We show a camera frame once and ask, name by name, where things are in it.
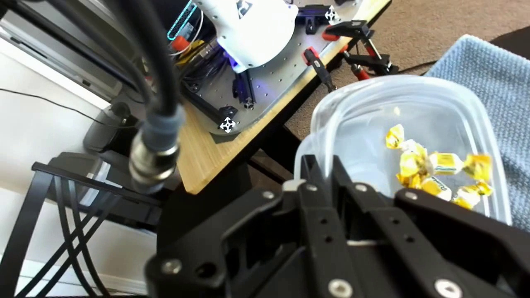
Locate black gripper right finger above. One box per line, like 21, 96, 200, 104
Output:
330, 155, 530, 298

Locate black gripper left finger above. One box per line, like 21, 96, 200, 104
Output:
145, 154, 364, 298

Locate light blue towel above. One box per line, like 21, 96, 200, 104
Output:
425, 33, 530, 233

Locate yellow wrapped candy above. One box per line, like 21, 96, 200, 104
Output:
463, 152, 494, 183
420, 177, 455, 202
397, 139, 431, 187
385, 122, 408, 150
453, 183, 494, 211
428, 150, 465, 177

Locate wooden robot table board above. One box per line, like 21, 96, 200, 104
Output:
175, 0, 395, 195

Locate black wooden chair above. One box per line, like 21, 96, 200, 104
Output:
0, 150, 163, 298

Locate black clamp orange tips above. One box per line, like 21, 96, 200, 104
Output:
340, 49, 402, 82
304, 46, 340, 94
322, 18, 385, 57

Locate black corner bracket with marker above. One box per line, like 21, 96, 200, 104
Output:
213, 104, 241, 137
297, 1, 342, 34

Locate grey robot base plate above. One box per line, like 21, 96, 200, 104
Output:
181, 0, 369, 145

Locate clear box with wires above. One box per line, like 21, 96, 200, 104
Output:
165, 0, 219, 69

